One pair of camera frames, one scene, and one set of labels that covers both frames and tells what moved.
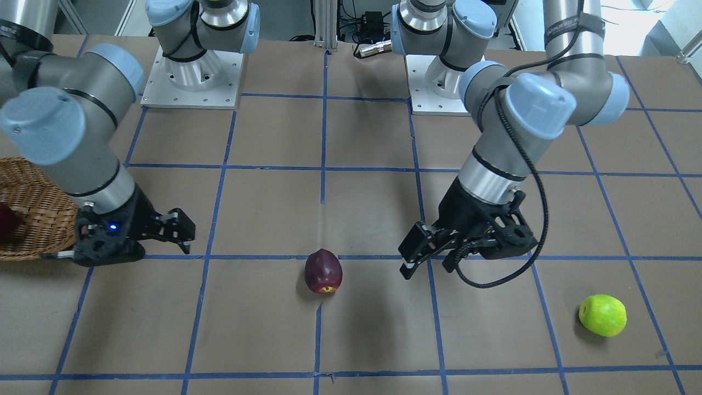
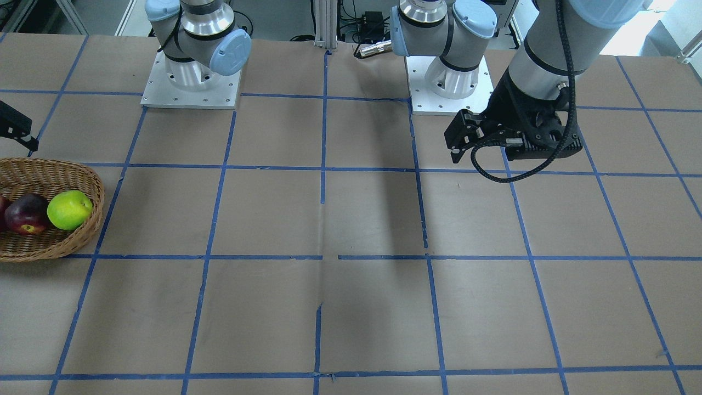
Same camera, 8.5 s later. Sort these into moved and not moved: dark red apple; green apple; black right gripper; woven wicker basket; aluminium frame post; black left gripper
Moved: black right gripper; black left gripper; green apple; dark red apple
Not moved: woven wicker basket; aluminium frame post
